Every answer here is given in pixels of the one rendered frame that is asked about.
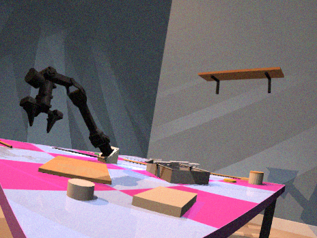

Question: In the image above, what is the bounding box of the short brown cylinder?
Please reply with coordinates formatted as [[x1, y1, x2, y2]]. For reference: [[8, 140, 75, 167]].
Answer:
[[66, 178, 95, 201]]

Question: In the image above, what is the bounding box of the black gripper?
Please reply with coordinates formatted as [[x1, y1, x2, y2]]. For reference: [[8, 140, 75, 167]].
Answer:
[[20, 90, 63, 133]]

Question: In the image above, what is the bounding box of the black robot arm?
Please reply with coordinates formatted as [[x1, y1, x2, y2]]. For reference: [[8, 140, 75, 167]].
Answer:
[[25, 66, 115, 156]]

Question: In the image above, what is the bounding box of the orange flat board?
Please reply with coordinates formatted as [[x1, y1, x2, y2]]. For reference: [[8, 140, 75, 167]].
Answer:
[[38, 155, 112, 185]]

